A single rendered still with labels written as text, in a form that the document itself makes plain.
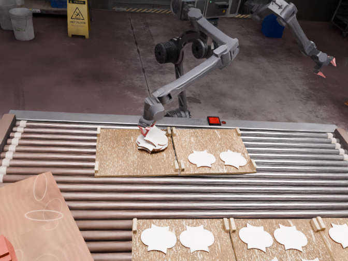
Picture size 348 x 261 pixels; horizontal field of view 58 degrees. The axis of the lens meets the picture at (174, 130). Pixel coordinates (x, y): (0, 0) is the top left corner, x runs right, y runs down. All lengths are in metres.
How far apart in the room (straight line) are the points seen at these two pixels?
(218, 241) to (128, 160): 0.59
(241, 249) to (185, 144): 0.65
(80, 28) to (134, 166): 3.70
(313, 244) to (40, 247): 1.10
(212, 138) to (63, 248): 1.01
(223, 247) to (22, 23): 4.22
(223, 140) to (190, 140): 0.20
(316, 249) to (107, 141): 1.12
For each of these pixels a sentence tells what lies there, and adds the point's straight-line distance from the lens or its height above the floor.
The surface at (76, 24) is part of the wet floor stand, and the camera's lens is 5.06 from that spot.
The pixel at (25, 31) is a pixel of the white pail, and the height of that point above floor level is 0.13.
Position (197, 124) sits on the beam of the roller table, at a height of 0.92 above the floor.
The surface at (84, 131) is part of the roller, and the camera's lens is 1.81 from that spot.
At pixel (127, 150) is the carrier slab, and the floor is 0.94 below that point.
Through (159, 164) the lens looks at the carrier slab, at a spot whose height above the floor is 0.94.
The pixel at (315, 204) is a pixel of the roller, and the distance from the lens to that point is 1.73.
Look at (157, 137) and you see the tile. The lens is 1.65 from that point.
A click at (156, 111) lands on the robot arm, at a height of 1.22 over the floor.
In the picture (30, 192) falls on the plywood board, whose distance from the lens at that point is 1.39.
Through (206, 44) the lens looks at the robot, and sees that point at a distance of 2.30.
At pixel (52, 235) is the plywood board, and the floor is 1.04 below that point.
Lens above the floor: 2.08
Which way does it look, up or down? 39 degrees down
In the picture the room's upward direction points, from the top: 9 degrees clockwise
